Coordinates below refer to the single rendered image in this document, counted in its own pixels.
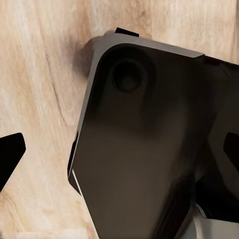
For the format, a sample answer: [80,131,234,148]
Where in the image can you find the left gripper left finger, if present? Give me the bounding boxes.
[0,132,26,192]

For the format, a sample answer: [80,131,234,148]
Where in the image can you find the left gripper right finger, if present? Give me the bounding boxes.
[223,132,239,173]

